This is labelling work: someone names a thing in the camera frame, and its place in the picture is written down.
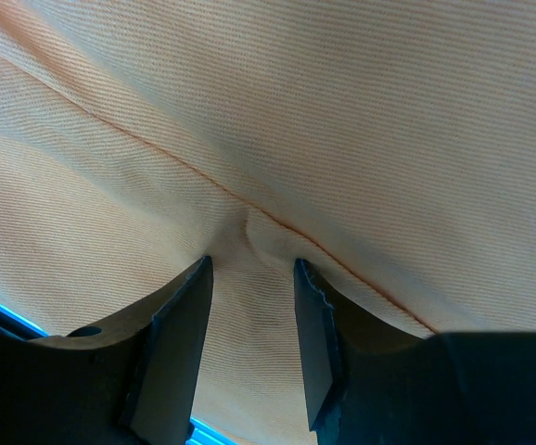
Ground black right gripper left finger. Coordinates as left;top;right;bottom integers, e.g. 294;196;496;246
0;257;213;444

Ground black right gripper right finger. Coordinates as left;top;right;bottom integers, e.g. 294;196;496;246
293;260;536;444

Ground orange trousers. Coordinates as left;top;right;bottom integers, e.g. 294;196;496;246
0;1;536;444

